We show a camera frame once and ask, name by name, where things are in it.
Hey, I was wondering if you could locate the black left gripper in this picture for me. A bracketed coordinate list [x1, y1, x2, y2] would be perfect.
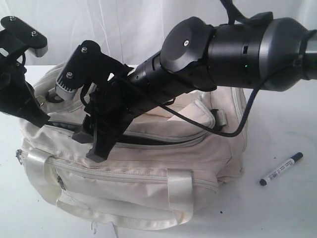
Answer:
[0, 43, 50, 128]

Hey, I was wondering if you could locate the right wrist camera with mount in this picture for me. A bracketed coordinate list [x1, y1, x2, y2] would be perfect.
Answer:
[55, 40, 131, 101]

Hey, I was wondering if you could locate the white curtain backdrop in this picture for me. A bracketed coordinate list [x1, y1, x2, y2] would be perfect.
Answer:
[0, 0, 317, 66]

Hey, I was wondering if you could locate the cream fabric duffel bag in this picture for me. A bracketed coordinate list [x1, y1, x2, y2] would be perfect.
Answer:
[15, 61, 248, 233]

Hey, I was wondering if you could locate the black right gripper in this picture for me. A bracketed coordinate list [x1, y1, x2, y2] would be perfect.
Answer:
[73, 79, 159, 163]

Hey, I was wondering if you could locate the black and white marker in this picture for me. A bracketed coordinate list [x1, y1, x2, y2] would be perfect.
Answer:
[259, 152, 304, 186]

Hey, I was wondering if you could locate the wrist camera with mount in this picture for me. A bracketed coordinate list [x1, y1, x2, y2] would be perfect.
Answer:
[55, 40, 131, 101]
[0, 16, 48, 60]

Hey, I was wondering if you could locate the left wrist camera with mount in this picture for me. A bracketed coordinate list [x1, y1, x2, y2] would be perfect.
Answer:
[0, 16, 48, 60]

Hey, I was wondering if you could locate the black right camera cable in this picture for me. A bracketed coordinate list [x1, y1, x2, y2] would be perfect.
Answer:
[79, 42, 308, 139]

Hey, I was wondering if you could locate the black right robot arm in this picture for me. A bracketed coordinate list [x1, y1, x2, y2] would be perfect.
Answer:
[72, 0, 317, 163]

